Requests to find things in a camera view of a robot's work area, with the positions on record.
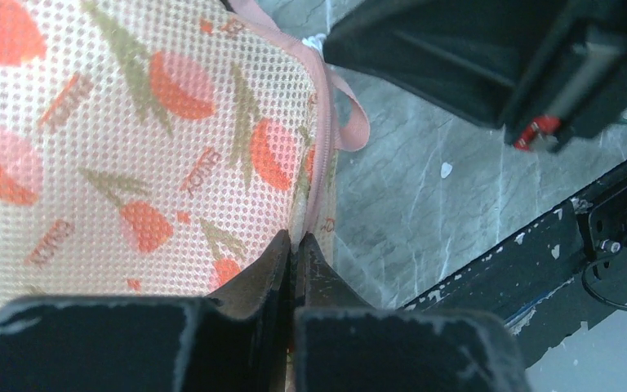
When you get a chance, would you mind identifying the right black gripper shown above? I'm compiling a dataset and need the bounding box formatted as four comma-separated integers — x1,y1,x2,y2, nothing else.
504,1,627,153

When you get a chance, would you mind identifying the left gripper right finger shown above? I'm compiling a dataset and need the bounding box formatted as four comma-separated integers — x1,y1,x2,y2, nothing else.
293,234,530,391

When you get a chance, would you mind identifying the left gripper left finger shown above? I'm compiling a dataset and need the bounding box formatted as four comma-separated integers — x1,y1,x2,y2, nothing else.
0,231,291,391

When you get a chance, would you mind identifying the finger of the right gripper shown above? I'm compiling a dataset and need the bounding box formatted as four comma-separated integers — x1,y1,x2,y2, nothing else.
323,0,566,128

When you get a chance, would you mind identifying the pink floral mesh laundry bag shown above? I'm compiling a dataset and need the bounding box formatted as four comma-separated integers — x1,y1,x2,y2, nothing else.
0,1,370,308

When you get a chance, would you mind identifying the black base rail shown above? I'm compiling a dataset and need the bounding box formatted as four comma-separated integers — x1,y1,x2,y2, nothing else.
406,160,627,365

